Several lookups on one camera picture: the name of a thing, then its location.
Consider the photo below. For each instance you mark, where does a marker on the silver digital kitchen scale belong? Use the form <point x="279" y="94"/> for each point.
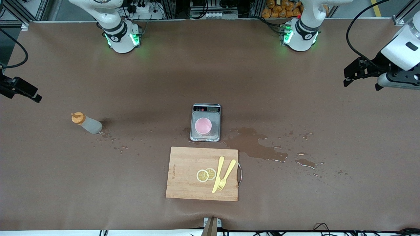
<point x="205" y="108"/>

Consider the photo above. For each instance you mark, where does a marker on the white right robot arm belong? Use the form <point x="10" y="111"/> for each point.
<point x="118" y="36"/>

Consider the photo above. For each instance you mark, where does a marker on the wooden cutting board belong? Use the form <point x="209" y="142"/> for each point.
<point x="187" y="164"/>

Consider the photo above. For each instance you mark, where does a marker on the squeeze bottle with orange cap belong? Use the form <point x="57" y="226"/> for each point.
<point x="90" y="125"/>

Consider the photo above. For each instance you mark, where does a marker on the large spilled liquid puddle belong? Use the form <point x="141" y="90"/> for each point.
<point x="249" y="142"/>

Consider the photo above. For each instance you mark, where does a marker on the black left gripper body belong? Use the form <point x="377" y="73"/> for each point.
<point x="377" y="64"/>

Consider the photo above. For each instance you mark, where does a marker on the metal table edge clamp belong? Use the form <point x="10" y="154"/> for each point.
<point x="211" y="226"/>

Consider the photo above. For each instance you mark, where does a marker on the yellow plastic knife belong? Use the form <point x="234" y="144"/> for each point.
<point x="218" y="173"/>

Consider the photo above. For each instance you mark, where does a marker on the yellow plastic fork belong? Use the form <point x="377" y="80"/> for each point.
<point x="228" y="170"/>

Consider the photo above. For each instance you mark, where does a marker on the brown table cover mat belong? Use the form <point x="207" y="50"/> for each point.
<point x="98" y="180"/>

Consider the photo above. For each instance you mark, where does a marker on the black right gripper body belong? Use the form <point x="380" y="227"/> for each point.
<point x="7" y="86"/>

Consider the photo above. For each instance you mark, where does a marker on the pink plastic cup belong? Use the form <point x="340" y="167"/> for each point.
<point x="203" y="126"/>

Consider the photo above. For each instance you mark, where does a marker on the orange snack bags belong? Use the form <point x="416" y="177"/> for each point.
<point x="282" y="9"/>

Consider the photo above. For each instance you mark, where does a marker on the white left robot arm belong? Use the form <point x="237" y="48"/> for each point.
<point x="302" y="32"/>

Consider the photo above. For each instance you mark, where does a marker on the lemon slice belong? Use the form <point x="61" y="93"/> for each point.
<point x="201" y="176"/>
<point x="212" y="173"/>

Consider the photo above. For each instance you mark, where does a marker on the small spilled liquid puddle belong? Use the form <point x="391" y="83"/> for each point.
<point x="305" y="163"/>

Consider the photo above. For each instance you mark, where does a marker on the white power strip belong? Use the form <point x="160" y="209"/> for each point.
<point x="144" y="9"/>

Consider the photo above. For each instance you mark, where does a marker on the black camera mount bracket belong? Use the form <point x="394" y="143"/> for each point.
<point x="405" y="76"/>

